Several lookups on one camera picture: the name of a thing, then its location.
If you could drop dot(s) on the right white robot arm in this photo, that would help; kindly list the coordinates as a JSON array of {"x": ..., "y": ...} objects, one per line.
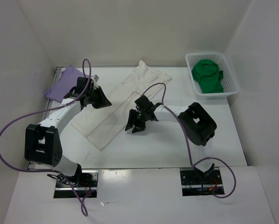
[{"x": 197, "y": 125}]

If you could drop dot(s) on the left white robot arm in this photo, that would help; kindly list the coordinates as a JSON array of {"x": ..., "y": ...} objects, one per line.
[{"x": 42, "y": 141}]

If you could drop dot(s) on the white plastic laundry basket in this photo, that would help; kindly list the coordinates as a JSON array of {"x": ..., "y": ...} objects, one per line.
[{"x": 229, "y": 81}]

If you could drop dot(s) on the white t shirt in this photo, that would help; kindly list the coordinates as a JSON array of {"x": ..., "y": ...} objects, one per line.
[{"x": 100, "y": 126}]

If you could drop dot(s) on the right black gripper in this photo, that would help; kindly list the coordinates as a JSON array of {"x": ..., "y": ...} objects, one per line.
[{"x": 132, "y": 116}]

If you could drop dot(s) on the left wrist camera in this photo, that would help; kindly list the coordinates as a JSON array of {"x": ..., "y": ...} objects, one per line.
[{"x": 75, "y": 92}]

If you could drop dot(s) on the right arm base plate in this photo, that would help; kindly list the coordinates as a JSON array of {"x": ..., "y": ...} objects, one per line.
[{"x": 192, "y": 186}]

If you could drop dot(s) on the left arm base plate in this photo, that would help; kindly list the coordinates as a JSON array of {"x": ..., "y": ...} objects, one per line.
[{"x": 88, "y": 186}]

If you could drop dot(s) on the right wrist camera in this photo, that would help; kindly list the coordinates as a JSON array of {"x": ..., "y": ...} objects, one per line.
[{"x": 143, "y": 104}]

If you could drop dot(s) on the purple t shirt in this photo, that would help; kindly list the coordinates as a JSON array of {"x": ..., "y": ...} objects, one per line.
[{"x": 61, "y": 87}]

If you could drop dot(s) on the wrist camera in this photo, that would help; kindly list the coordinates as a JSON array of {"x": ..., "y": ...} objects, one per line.
[
  {"x": 143, "y": 104},
  {"x": 75, "y": 92}
]

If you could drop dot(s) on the green t shirt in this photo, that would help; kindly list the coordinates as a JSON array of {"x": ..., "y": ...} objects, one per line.
[{"x": 209, "y": 76}]

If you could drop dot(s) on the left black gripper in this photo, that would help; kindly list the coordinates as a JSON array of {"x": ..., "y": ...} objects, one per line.
[{"x": 103, "y": 101}]

